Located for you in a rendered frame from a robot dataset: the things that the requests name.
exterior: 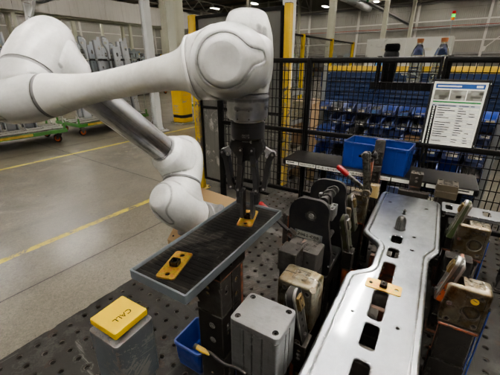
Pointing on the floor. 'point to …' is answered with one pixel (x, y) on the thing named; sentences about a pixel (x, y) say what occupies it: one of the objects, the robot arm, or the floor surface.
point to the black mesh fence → (360, 117)
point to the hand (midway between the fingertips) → (248, 203)
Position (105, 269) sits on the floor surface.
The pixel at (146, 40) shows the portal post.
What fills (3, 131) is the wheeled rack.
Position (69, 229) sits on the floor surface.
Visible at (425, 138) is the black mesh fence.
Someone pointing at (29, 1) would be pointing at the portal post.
